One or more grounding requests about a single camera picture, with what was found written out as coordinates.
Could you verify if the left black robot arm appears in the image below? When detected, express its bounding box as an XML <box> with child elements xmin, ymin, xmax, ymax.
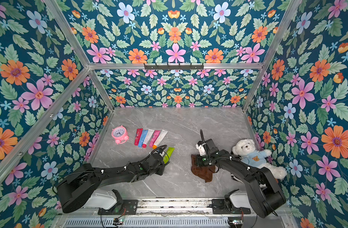
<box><xmin>57</xmin><ymin>153</ymin><xmax>169</xmax><ymax>213</ymax></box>

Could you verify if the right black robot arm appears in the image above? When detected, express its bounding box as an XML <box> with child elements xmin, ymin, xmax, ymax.
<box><xmin>193</xmin><ymin>139</ymin><xmax>287</xmax><ymax>218</ymax></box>

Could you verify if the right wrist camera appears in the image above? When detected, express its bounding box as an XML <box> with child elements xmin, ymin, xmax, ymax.
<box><xmin>196</xmin><ymin>142</ymin><xmax>208</xmax><ymax>157</ymax></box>

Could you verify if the white teddy bear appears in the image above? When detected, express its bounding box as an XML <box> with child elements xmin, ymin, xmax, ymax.
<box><xmin>232</xmin><ymin>139</ymin><xmax>287</xmax><ymax>180</ymax></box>

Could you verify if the white toothpaste tube orange cap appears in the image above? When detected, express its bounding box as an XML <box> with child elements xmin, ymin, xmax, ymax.
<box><xmin>153</xmin><ymin>130</ymin><xmax>168</xmax><ymax>149</ymax></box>

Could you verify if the pink alarm clock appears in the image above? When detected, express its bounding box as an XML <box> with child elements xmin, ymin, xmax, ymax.
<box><xmin>111</xmin><ymin>125</ymin><xmax>129</xmax><ymax>144</ymax></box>

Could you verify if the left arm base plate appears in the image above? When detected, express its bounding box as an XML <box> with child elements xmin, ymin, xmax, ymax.
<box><xmin>98</xmin><ymin>199</ymin><xmax>138</xmax><ymax>216</ymax></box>

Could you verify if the white toothpaste tube red cap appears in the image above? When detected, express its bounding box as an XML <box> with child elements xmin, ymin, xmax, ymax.
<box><xmin>142</xmin><ymin>129</ymin><xmax>155</xmax><ymax>148</ymax></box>

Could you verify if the blue toothpaste tube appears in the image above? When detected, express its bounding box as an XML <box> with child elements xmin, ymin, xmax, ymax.
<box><xmin>138</xmin><ymin>130</ymin><xmax>148</xmax><ymax>148</ymax></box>

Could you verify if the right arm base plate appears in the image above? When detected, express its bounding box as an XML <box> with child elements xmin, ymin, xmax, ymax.
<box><xmin>207</xmin><ymin>199</ymin><xmax>251</xmax><ymax>215</ymax></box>

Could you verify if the green toothpaste tube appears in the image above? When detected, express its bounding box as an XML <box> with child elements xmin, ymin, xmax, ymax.
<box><xmin>163</xmin><ymin>147</ymin><xmax>175</xmax><ymax>164</ymax></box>

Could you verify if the brown cloth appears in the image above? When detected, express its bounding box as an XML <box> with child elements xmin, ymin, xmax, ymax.
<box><xmin>191</xmin><ymin>154</ymin><xmax>216</xmax><ymax>183</ymax></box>

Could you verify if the magenta toothpaste tube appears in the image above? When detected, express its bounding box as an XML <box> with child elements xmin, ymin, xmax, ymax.
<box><xmin>134</xmin><ymin>128</ymin><xmax>143</xmax><ymax>146</ymax></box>

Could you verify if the pink toothpaste tube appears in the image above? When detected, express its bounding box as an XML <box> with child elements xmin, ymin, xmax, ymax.
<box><xmin>149</xmin><ymin>130</ymin><xmax>161</xmax><ymax>147</ymax></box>

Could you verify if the metal hook rail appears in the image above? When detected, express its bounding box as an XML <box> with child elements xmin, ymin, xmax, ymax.
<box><xmin>144</xmin><ymin>63</ymin><xmax>204</xmax><ymax>71</ymax></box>

